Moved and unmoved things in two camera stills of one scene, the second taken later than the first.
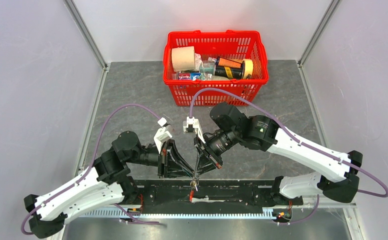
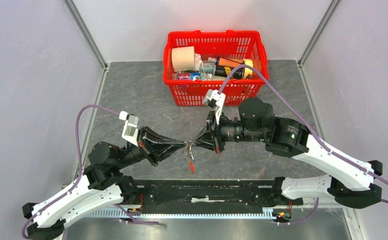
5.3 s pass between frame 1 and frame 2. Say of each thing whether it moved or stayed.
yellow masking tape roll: stayed
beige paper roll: stayed
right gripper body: moved
